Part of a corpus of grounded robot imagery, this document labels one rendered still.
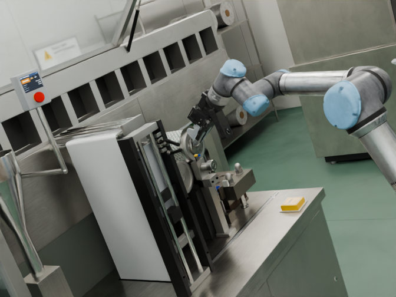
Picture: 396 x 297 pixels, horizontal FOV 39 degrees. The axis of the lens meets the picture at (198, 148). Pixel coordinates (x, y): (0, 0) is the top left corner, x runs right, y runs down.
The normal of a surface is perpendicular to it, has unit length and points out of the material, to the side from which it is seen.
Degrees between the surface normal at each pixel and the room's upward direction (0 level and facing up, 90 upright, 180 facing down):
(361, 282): 0
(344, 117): 83
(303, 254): 90
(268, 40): 90
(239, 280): 0
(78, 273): 90
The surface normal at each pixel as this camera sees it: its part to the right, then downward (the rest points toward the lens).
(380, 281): -0.32, -0.91
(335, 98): -0.77, 0.32
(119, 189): -0.53, 0.40
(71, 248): 0.79, -0.11
